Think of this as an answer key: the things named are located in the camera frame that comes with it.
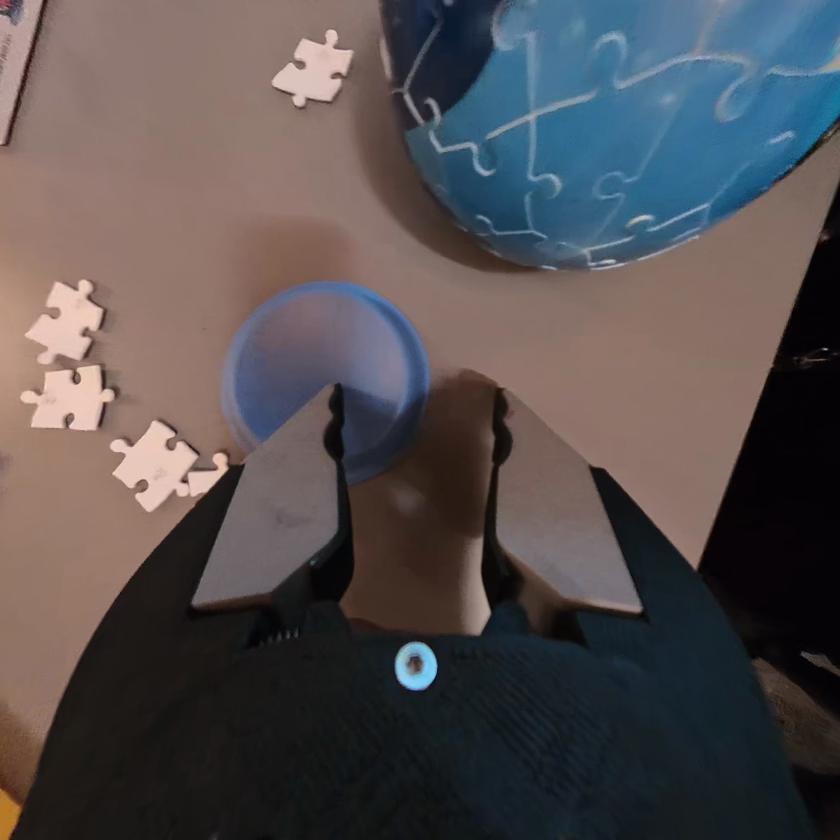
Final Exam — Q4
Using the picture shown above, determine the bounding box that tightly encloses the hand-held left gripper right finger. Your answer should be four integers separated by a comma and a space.
484, 386, 644, 632

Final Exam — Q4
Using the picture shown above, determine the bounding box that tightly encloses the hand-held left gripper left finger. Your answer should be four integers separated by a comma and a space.
190, 384, 355, 614

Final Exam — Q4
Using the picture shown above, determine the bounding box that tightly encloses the blue ball stand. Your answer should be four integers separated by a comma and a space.
222, 281, 432, 485

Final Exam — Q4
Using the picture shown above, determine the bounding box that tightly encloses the blue puzzle ball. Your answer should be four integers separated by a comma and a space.
379, 0, 840, 271

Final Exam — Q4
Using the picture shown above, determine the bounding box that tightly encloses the cartoon printed puzzle box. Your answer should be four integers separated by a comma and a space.
0, 0, 47, 147

